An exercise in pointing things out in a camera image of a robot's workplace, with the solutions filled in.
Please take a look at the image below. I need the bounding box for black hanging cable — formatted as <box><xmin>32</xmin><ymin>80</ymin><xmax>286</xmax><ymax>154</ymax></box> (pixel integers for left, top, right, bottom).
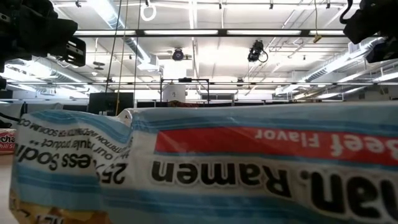
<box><xmin>104</xmin><ymin>0</ymin><xmax>123</xmax><ymax>93</ymax></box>

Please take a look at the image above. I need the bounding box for yellow cord with connector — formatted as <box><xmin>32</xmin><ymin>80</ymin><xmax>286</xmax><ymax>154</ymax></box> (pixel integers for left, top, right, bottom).
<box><xmin>312</xmin><ymin>0</ymin><xmax>323</xmax><ymax>44</ymax></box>

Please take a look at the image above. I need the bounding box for black monitor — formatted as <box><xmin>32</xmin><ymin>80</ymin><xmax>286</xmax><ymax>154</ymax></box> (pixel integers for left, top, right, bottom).
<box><xmin>88</xmin><ymin>92</ymin><xmax>134</xmax><ymax>116</ymax></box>

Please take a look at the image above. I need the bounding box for blue beef ramen packet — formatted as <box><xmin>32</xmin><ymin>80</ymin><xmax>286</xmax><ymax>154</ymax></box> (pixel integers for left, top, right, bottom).
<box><xmin>8</xmin><ymin>101</ymin><xmax>398</xmax><ymax>224</ymax></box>

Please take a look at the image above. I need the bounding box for overhead light bar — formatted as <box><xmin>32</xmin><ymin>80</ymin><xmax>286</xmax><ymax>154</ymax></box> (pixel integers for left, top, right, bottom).
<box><xmin>73</xmin><ymin>28</ymin><xmax>346</xmax><ymax>39</ymax></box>

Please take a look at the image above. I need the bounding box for black frame stand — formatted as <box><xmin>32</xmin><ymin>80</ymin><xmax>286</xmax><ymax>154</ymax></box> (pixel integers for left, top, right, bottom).
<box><xmin>159</xmin><ymin>77</ymin><xmax>210</xmax><ymax>104</ymax></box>

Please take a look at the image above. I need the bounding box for thin dark hanging cable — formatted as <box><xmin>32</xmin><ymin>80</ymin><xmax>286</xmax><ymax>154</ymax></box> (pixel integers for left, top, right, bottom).
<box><xmin>132</xmin><ymin>0</ymin><xmax>142</xmax><ymax>109</ymax></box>

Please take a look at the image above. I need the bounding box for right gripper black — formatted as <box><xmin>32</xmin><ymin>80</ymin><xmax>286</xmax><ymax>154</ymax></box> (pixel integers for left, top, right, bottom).
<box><xmin>340</xmin><ymin>0</ymin><xmax>398</xmax><ymax>45</ymax></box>

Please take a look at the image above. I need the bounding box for white cylinder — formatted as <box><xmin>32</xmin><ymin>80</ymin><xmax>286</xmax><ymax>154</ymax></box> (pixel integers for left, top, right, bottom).
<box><xmin>162</xmin><ymin>84</ymin><xmax>187</xmax><ymax>103</ymax></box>

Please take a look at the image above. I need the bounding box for black camera with cable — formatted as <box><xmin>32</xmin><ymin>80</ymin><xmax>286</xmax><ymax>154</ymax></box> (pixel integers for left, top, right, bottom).
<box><xmin>247</xmin><ymin>39</ymin><xmax>269</xmax><ymax>63</ymax></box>

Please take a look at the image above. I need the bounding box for round black ceiling camera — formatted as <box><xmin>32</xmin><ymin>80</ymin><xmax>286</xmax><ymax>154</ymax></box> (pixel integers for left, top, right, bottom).
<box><xmin>172</xmin><ymin>47</ymin><xmax>185</xmax><ymax>62</ymax></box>

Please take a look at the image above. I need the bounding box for lime chili shrimp ramen packet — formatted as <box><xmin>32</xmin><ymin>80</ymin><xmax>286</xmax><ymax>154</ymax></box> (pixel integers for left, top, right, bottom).
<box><xmin>0</xmin><ymin>128</ymin><xmax>16</xmax><ymax>156</ymax></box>

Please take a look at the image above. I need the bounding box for white ceiling vent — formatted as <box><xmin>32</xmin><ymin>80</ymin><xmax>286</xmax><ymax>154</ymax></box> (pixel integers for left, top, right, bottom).
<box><xmin>348</xmin><ymin>42</ymin><xmax>362</xmax><ymax>55</ymax></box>

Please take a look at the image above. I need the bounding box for grey cloth cover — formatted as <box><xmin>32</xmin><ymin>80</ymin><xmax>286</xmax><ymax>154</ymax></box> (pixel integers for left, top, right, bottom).
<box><xmin>26</xmin><ymin>101</ymin><xmax>65</xmax><ymax>113</ymax></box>

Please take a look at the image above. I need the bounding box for thin black horizontal bar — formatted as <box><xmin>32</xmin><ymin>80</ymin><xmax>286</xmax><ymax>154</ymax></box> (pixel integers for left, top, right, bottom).
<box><xmin>6</xmin><ymin>80</ymin><xmax>398</xmax><ymax>87</ymax></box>

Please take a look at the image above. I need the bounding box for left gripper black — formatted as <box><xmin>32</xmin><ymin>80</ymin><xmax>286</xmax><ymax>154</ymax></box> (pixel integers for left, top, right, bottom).
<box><xmin>0</xmin><ymin>0</ymin><xmax>87</xmax><ymax>73</ymax></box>

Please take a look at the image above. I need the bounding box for white coiled cable ring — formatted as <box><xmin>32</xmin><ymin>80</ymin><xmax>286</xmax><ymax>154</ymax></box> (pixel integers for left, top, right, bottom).
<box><xmin>139</xmin><ymin>2</ymin><xmax>157</xmax><ymax>22</ymax></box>

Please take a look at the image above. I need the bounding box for black partition curtain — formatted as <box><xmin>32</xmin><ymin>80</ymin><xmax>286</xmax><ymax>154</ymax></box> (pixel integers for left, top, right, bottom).
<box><xmin>136</xmin><ymin>100</ymin><xmax>299</xmax><ymax>109</ymax></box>

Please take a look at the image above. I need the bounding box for silver air duct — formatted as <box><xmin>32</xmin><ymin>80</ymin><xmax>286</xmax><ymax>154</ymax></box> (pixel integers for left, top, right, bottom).
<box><xmin>88</xmin><ymin>0</ymin><xmax>160</xmax><ymax>72</ymax></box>

